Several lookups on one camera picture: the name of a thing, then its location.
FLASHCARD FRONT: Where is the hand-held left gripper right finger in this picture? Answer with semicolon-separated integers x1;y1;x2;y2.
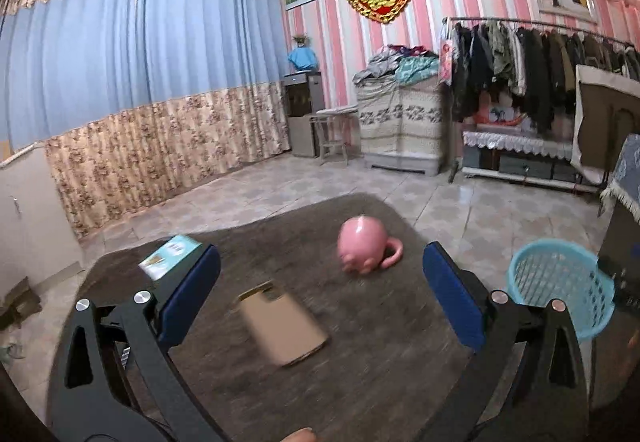
422;242;591;442

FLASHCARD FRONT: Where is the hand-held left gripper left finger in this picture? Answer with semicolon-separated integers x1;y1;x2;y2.
46;244;222;442

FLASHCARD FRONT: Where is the teal printed carton box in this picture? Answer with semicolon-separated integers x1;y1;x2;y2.
138;234;203;280

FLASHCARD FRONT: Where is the brown cardboard piece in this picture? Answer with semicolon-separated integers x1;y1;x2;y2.
235;279;331;368

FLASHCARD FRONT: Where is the light blue plastic basket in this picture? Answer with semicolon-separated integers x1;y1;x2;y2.
507;238;617;342

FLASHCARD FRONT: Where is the pink pig-shaped plastic pot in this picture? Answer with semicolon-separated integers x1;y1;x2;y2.
337;216;405;275

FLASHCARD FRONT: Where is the grey-brown shaggy rug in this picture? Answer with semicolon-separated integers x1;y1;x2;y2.
47;192;506;442

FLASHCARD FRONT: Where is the low dark bench cabinet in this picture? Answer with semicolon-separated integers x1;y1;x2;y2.
460;129;601;193

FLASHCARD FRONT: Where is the white lace cloth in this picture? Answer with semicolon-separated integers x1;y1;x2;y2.
462;130;576;160

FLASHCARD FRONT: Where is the brown cardboard box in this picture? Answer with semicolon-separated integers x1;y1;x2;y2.
0;276;42;330

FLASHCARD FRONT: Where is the dark wooden cabinet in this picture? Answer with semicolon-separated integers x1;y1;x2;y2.
590;202;640;410

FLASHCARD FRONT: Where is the cabinet with patterned cover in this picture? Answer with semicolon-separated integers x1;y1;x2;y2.
356;79;448;175

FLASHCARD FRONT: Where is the white low cabinet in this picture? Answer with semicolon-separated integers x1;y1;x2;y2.
0;142;83;293

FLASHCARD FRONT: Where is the colourful printed bag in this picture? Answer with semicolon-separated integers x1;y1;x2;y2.
475;104;533;133

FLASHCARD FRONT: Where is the grey water dispenser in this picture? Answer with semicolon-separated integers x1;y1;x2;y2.
282;71;323;159

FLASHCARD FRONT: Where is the blue fringed tablecloth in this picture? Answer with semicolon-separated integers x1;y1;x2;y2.
600;133;640;225

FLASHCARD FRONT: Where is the small pale stool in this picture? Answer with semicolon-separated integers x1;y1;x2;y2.
305;107;361;166

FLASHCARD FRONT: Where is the blue and floral curtain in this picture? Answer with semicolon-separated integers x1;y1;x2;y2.
0;0;293;240

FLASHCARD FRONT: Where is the pile of folded clothes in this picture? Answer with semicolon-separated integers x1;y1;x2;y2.
352;44;442;85

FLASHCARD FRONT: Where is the pink printed hanging cloth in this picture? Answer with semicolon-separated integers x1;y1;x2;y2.
439;19;455;85

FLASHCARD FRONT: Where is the chair with beige cover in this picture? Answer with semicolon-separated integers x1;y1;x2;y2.
570;64;640;185

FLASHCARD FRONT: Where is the row of hanging dark clothes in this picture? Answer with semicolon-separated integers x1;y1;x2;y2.
447;19;640;135

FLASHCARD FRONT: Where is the blue water bottle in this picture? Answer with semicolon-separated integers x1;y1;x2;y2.
287;36;321;73

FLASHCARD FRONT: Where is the metal clothes rack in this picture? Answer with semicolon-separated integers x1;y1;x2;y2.
442;16;640;183

